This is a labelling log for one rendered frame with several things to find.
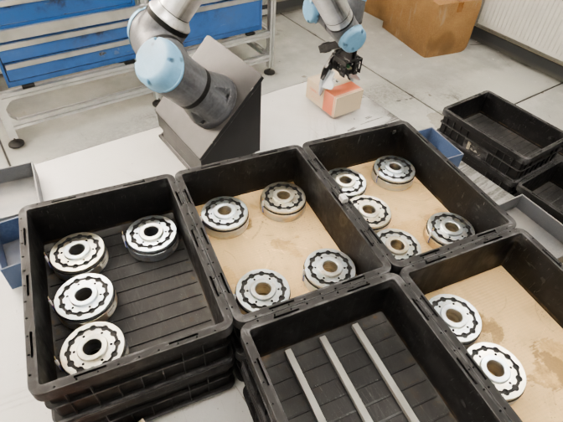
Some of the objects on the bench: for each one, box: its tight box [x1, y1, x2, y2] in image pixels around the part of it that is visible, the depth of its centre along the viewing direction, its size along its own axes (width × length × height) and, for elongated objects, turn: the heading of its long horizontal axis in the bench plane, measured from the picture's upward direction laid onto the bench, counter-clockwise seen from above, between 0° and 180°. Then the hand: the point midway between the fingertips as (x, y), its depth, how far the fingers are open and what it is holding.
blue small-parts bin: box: [418, 127, 464, 167], centre depth 137 cm, size 20×15×7 cm
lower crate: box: [51, 342, 235, 422], centre depth 91 cm, size 40×30×12 cm
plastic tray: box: [498, 194, 563, 263], centre depth 115 cm, size 27×20×5 cm
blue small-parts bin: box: [0, 216, 22, 289], centre depth 106 cm, size 20×15×7 cm
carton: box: [306, 69, 364, 118], centre depth 158 cm, size 16×12×8 cm
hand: (334, 89), depth 157 cm, fingers closed on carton, 14 cm apart
